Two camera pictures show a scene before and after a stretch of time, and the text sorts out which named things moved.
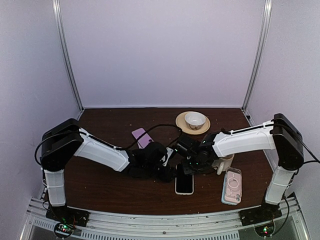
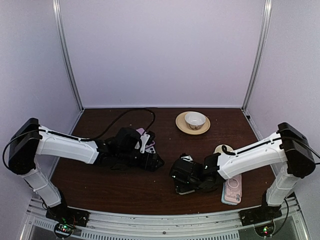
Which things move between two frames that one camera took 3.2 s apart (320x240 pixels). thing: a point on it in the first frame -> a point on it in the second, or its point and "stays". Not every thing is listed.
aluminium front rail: [104, 224] stays
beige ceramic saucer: [180, 121] stays
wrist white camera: [169, 151] -> [144, 138]
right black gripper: [187, 171] -> [180, 185]
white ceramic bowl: [195, 120] stays
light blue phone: [222, 196] stays
